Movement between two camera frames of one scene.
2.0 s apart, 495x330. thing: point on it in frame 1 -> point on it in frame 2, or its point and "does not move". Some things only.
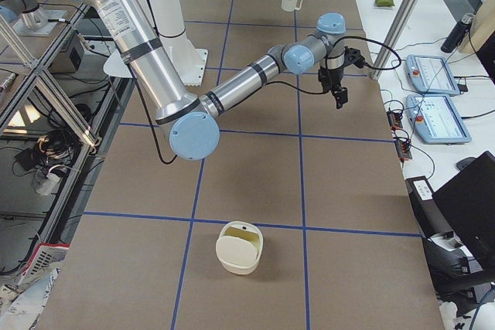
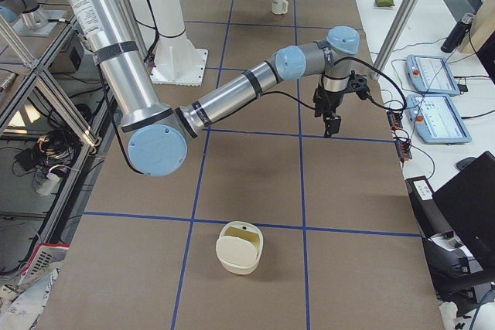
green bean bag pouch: (384, 0) does not move
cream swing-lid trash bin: (239, 246) does not move
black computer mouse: (464, 162) does not move
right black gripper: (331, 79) -> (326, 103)
